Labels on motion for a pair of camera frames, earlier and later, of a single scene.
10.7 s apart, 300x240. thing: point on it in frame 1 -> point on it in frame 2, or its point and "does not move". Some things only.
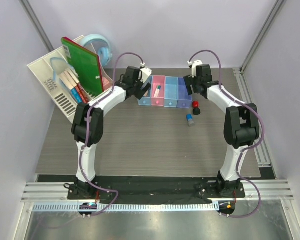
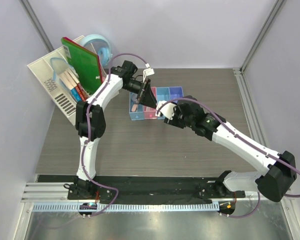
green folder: x=85 y=64 does not move
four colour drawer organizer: x=167 y=91 -> x=137 y=112
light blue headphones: x=104 y=54 does not move
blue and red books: x=80 y=95 does not move
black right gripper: x=187 y=81 -> x=173 y=121
